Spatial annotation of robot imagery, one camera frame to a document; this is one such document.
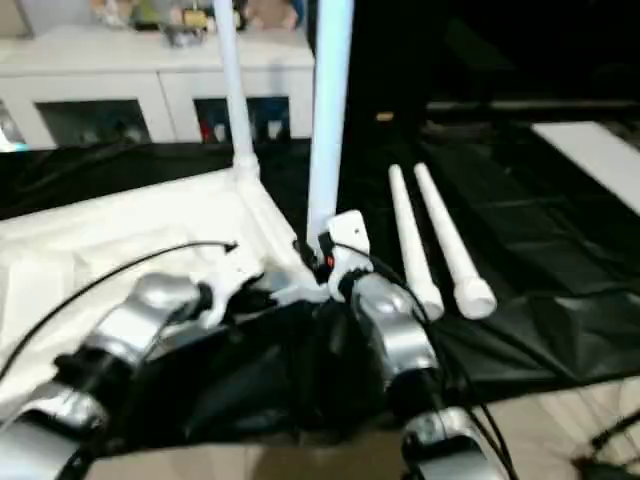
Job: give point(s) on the white plastic table leg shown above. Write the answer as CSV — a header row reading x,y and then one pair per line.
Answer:
x,y
330,125
450,240
235,90
412,240

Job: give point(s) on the white plastic table top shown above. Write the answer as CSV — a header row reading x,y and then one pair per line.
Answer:
x,y
100,240

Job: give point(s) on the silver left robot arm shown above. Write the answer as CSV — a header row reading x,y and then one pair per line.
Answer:
x,y
130,320

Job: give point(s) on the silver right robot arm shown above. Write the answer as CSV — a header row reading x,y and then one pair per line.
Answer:
x,y
395,325

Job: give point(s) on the small yellow label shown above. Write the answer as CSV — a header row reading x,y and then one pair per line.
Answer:
x,y
384,117

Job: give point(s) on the black work surface mat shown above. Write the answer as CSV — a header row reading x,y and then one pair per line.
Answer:
x,y
525,300

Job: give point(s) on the brown plush toy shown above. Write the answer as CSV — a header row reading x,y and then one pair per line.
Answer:
x,y
272,12

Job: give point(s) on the white glass-door cabinet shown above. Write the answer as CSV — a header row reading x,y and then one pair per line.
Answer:
x,y
125,85

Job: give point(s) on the black metal bar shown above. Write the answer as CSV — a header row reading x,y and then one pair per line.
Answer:
x,y
525,105

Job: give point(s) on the white flat board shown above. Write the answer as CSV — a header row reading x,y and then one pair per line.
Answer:
x,y
590,155

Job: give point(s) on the white and turquoise rack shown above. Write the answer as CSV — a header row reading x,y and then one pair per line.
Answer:
x,y
10,130

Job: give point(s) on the black tripod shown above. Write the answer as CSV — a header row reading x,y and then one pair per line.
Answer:
x,y
617,430

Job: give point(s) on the dark grey tripod base bag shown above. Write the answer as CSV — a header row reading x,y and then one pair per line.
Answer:
x,y
610,467

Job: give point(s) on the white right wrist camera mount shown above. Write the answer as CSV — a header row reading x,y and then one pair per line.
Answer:
x,y
350,230

